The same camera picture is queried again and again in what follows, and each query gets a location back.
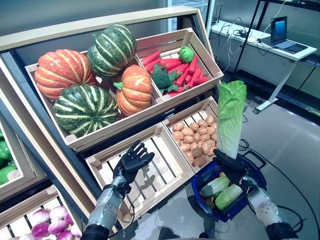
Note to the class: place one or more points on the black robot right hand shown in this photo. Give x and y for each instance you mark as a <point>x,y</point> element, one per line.
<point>235,170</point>

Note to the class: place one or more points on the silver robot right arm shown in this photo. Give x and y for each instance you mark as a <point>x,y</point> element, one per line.
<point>265,207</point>

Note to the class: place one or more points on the green striped pumpkin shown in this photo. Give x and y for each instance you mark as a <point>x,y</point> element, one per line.
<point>112,51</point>
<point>85,111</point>

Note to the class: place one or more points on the black antenna router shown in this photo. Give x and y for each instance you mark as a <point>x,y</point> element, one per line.
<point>220,12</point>

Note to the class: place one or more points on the small orange pumpkin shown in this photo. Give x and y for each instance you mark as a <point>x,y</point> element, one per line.
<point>135,90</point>

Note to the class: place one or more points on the open grey laptop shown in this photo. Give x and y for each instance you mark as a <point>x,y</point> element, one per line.
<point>280,30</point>

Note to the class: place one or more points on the brown toy potato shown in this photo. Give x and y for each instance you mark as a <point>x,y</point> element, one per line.
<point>178,135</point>
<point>178,126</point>
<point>202,123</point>
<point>199,161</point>
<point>194,127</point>
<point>209,120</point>

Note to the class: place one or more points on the red toy carrot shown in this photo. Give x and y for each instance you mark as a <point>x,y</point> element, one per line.
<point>170,61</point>
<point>201,80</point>
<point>152,65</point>
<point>193,65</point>
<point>182,75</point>
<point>151,58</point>
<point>195,77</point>

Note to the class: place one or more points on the large orange pumpkin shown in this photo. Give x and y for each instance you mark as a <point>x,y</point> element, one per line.
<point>63,73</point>

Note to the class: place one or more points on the orange toy vegetable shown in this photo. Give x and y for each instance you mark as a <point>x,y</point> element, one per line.
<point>210,200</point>

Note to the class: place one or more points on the wide wooden slat crate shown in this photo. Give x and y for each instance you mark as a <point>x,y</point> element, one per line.
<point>132,122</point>

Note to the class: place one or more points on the napa cabbage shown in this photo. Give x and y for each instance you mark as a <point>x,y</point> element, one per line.
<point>228,197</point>
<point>231,117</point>
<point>215,186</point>

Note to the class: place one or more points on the wooden display shelf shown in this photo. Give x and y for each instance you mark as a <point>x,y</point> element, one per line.
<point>100,28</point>

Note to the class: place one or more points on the broccoli with leaves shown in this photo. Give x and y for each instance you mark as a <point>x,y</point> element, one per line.
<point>162,77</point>

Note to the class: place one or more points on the white desk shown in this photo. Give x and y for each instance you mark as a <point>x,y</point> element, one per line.
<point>262,62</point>

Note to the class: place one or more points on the black tripod stand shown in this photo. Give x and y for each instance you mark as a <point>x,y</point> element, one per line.
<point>245,45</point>

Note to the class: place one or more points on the blue plastic shopping basket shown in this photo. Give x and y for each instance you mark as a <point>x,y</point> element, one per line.
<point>226,215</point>

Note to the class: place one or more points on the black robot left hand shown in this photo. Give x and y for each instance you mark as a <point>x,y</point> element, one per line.
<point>127,165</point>

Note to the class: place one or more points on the black robot right foot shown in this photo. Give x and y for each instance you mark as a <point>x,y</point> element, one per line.
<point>203,235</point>

